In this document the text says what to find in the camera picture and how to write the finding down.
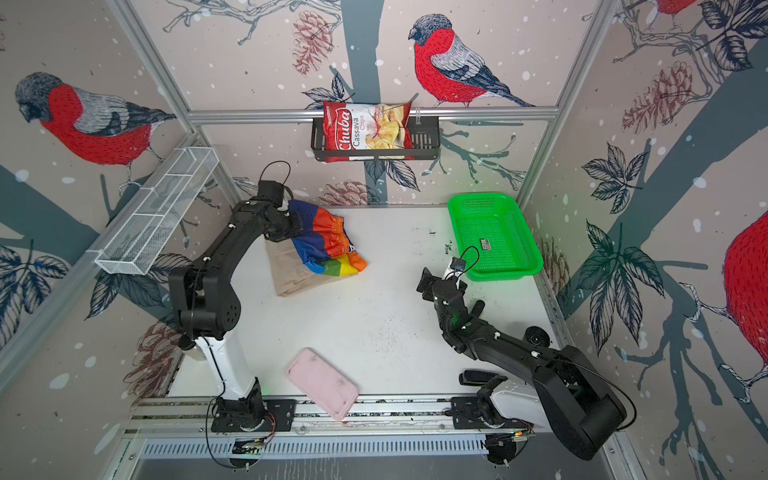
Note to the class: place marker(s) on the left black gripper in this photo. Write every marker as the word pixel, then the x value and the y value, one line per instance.
pixel 297 226

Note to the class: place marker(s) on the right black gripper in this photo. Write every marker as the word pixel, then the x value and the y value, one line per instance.
pixel 428 281

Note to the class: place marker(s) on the multicoloured shorts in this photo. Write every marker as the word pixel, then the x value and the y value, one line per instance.
pixel 322 243

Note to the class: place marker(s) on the beige shorts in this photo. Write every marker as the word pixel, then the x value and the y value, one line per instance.
pixel 290 276

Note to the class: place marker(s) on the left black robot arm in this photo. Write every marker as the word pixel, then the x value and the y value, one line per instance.
pixel 207 309

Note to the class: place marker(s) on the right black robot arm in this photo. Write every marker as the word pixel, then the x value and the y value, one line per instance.
pixel 580 405

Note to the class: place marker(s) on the green plastic basket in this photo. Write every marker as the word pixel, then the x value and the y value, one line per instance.
pixel 493 224

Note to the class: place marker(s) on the small black device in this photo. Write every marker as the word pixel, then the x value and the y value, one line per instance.
pixel 474 377

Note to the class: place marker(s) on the white round cup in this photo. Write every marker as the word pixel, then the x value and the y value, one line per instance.
pixel 537 337

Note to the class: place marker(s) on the red cassava chips bag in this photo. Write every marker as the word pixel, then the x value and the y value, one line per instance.
pixel 349 128

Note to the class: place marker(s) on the pink plastic tray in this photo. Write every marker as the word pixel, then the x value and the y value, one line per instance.
pixel 325 385

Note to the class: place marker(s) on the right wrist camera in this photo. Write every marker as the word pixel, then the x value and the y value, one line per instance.
pixel 457 267

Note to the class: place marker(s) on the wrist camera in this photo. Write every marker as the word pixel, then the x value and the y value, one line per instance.
pixel 457 267
pixel 271 192

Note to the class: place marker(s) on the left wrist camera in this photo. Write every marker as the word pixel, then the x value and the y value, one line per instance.
pixel 271 192

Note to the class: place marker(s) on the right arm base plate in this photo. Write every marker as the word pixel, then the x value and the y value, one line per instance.
pixel 471 412

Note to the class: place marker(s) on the white wire wall basket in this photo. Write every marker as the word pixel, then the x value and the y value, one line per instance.
pixel 142 237

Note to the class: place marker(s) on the black wire wall basket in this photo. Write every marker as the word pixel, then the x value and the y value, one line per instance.
pixel 424 135

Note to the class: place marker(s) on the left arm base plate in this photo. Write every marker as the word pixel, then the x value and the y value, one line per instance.
pixel 237 416

